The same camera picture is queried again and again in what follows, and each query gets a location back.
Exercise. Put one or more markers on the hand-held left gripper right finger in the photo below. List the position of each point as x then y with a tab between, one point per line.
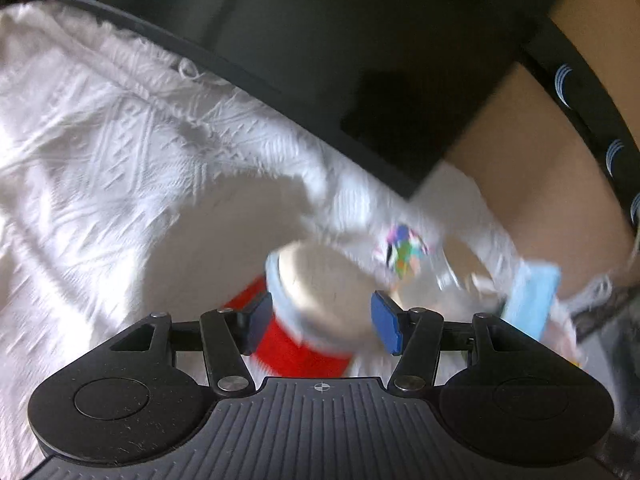
387	322

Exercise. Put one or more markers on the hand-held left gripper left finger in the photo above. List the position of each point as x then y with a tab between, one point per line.
257	322

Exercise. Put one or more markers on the red container with beige lid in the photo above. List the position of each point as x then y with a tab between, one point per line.
310	305

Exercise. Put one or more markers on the light blue packet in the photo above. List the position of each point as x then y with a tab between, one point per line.
530	300

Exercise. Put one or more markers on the clear bag with colourful print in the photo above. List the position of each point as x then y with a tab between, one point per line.
407	252

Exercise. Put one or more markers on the white textured cloth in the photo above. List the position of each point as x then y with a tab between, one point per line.
100	170

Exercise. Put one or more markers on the dark glossy mottled panel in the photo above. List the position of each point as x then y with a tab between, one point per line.
610	360

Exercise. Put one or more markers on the black monitor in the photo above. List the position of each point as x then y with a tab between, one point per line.
325	35

